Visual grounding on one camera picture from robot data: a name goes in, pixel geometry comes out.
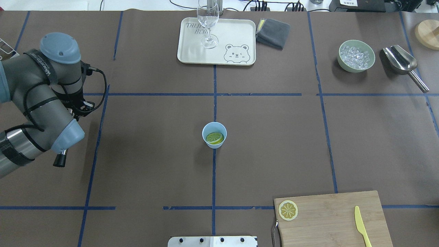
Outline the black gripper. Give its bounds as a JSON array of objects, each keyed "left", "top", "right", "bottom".
[{"left": 67, "top": 61, "right": 108, "bottom": 121}]

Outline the steel muddler stick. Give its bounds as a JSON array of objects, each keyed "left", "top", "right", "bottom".
[{"left": 53, "top": 149, "right": 69, "bottom": 168}]

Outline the light blue cup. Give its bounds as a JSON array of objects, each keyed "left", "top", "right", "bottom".
[{"left": 202, "top": 121, "right": 227, "bottom": 149}]

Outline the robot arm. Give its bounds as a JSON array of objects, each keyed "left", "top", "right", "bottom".
[{"left": 0, "top": 32, "right": 104, "bottom": 178}]

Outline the green lemon slice in cup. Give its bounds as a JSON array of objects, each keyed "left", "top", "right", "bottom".
[{"left": 205, "top": 132, "right": 224, "bottom": 144}]

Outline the wooden cup tree stand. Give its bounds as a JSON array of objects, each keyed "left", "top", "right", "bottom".
[{"left": 415, "top": 19, "right": 439, "bottom": 51}]

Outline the clear wine glass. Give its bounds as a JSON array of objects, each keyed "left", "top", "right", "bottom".
[{"left": 197, "top": 0, "right": 220, "bottom": 49}]

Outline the cream bear tray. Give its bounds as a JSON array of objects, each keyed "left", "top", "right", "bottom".
[{"left": 177, "top": 17, "right": 257, "bottom": 66}]

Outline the grey folded cloth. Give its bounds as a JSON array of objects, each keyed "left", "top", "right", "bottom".
[{"left": 256, "top": 18, "right": 291, "bottom": 50}]

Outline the bamboo cutting board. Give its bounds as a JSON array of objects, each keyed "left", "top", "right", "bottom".
[{"left": 273, "top": 190, "right": 393, "bottom": 247}]

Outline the green bowl of ice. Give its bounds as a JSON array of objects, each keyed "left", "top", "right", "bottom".
[{"left": 337, "top": 40, "right": 375, "bottom": 72}]

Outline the yellow plastic knife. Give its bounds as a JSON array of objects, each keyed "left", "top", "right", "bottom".
[{"left": 354, "top": 206, "right": 372, "bottom": 247}]

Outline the steel ice scoop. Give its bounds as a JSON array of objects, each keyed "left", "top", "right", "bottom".
[{"left": 382, "top": 45, "right": 430, "bottom": 93}]

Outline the white wire cup rack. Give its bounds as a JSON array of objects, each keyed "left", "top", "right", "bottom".
[{"left": 0, "top": 39, "right": 19, "bottom": 61}]

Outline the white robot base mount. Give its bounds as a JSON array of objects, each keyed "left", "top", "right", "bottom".
[{"left": 167, "top": 236, "right": 258, "bottom": 247}]

